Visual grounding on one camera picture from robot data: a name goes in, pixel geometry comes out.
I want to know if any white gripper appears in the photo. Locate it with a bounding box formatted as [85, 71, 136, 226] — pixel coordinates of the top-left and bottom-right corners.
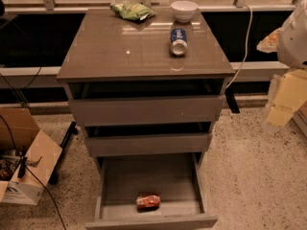
[256, 0, 307, 133]

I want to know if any top grey drawer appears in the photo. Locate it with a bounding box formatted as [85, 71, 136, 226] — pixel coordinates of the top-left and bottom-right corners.
[69, 97, 224, 127]

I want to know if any blue pepsi can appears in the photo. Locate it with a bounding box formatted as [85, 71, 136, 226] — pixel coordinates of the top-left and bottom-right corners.
[170, 28, 188, 56]

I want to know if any grey drawer cabinet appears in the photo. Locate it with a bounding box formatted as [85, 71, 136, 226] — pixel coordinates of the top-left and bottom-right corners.
[56, 7, 236, 230]

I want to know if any open bottom grey drawer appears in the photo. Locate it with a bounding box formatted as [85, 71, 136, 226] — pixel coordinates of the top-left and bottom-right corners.
[85, 153, 218, 230]

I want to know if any middle grey drawer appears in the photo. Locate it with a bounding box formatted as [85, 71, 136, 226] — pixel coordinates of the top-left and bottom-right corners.
[84, 133, 212, 157]

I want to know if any cardboard box at right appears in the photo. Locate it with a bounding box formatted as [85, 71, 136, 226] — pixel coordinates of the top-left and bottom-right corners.
[293, 102, 307, 137]

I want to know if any white bowl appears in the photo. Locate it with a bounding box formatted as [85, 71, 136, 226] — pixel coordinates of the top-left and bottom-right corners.
[171, 1, 198, 23]

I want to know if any green chip bag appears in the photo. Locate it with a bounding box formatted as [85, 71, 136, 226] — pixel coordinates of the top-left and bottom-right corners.
[110, 1, 155, 21]

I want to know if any black stand leg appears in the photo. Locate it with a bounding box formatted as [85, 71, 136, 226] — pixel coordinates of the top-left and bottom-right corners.
[49, 122, 78, 185]

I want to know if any open cardboard box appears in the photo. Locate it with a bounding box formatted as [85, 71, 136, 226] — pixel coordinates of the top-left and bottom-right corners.
[0, 108, 61, 205]

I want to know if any white cable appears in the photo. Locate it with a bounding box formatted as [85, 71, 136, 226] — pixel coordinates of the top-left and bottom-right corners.
[224, 4, 254, 90]

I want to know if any black cable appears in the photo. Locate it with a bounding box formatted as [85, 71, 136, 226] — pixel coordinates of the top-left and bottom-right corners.
[0, 113, 68, 230]

